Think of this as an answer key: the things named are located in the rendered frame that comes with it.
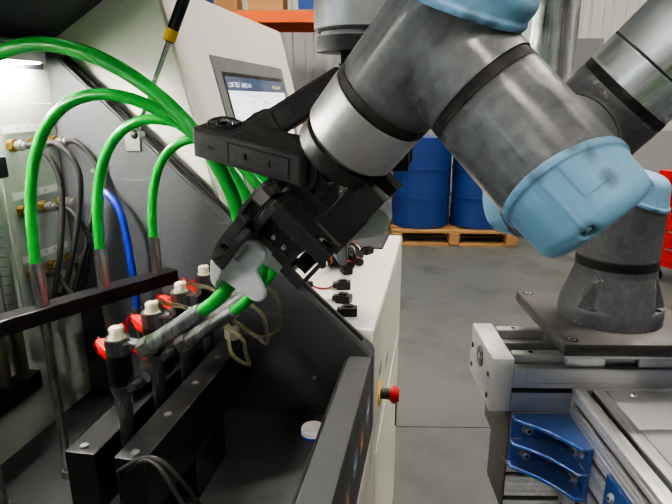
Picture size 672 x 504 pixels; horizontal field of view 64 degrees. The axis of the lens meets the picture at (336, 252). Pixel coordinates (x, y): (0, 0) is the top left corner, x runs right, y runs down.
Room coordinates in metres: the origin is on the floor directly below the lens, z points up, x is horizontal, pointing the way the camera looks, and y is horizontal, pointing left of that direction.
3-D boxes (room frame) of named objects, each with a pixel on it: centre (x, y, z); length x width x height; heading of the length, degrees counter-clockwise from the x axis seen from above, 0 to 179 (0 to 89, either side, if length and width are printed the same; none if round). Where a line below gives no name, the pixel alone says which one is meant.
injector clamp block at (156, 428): (0.69, 0.23, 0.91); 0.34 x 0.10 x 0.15; 169
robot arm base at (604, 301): (0.80, -0.43, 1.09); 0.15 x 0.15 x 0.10
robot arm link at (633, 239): (0.80, -0.43, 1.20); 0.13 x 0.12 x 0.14; 50
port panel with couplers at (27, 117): (0.86, 0.47, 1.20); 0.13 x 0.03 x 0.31; 169
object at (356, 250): (1.27, -0.03, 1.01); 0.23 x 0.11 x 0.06; 169
